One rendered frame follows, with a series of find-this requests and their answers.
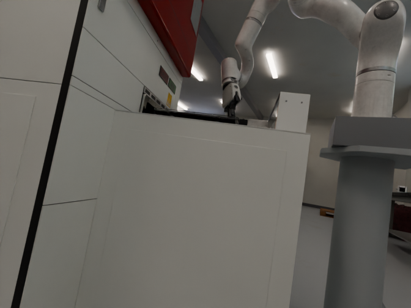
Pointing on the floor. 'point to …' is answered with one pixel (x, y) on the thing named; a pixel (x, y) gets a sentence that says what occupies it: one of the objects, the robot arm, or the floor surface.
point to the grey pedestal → (361, 223)
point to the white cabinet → (194, 216)
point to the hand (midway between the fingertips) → (231, 114)
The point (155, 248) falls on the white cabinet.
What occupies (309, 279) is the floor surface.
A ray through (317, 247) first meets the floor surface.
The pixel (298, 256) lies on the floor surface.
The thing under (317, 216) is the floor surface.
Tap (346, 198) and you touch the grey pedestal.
